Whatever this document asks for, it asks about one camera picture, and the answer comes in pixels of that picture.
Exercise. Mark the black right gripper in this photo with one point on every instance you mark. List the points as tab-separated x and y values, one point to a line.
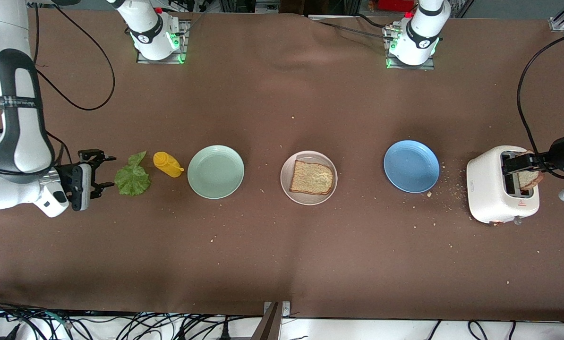
65	173

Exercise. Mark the grey metal camera post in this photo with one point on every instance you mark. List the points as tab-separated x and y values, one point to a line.
268	326

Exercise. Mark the yellow mustard squeeze bottle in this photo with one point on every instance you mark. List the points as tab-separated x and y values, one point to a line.
166	165

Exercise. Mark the white toaster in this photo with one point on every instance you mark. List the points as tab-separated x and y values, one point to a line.
485	189

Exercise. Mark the brown tablecloth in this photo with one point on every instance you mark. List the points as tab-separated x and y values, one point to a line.
282	94

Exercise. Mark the brown bread slice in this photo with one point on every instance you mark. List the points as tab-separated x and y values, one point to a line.
310	177
530	182

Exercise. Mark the red box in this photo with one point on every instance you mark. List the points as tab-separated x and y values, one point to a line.
395	4

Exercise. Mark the mint green plate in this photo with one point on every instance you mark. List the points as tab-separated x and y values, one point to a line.
216	172

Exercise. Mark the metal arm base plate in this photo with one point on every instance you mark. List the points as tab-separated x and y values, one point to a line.
145	60
409	67

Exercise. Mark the green lettuce leaf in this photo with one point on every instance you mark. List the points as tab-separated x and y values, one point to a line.
132	182

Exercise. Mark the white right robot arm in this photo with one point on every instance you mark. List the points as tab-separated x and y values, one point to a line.
3	47

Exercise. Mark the beige plate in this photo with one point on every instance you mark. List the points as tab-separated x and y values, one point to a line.
309	200

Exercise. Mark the blue plate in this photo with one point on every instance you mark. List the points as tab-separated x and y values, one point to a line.
412	166

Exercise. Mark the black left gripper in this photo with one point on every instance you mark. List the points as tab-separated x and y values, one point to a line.
559	148

